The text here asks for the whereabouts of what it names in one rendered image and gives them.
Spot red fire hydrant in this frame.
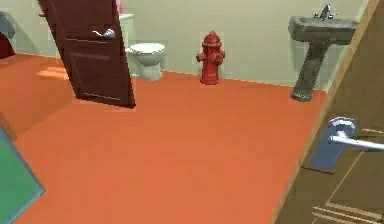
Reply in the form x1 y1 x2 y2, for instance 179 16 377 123
195 30 226 86

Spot white toilet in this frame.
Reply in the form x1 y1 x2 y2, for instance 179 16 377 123
119 13 167 82

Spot dark red room door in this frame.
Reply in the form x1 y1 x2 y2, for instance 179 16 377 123
37 0 137 110

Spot brown room door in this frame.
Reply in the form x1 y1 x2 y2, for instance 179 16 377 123
271 0 384 224

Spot silver sink tap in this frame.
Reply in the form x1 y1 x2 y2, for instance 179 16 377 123
310 3 337 22

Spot green panel with grey rim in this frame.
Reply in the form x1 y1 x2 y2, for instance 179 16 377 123
0 127 47 224

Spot dark red rounded object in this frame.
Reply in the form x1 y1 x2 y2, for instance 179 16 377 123
0 31 17 60

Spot silver lever door handle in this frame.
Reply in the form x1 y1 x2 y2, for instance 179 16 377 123
91 28 116 40

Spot grey pedestal sink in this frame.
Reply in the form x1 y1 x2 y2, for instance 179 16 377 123
288 15 360 103

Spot silver bar door handle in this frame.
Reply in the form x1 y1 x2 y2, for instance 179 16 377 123
309 116 384 171

